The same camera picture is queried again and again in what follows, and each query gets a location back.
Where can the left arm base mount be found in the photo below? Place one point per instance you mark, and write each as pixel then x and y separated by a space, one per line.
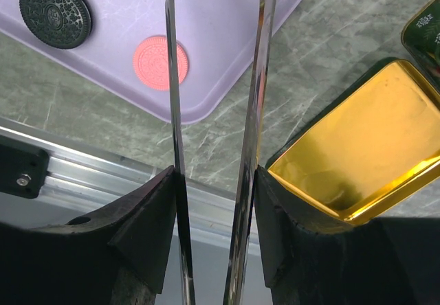
pixel 23 168

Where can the pink sandwich cookie bottom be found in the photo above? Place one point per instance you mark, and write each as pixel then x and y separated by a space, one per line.
pixel 150 63

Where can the metal tongs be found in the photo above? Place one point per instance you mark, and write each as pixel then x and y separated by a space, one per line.
pixel 238 256

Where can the gold tin lid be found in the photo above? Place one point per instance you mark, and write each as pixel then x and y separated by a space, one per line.
pixel 370 151

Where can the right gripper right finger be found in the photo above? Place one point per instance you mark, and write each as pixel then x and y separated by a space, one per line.
pixel 311 258

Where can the aluminium rail frame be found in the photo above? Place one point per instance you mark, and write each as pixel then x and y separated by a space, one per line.
pixel 81 178

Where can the purple plastic tray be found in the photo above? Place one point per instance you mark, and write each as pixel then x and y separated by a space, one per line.
pixel 218 37

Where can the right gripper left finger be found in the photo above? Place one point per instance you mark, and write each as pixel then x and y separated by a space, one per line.
pixel 114 255

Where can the green cookie tin box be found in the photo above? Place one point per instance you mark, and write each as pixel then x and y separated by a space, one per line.
pixel 420 37

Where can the black sandwich cookie bottom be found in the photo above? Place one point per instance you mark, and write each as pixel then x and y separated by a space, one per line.
pixel 63 24

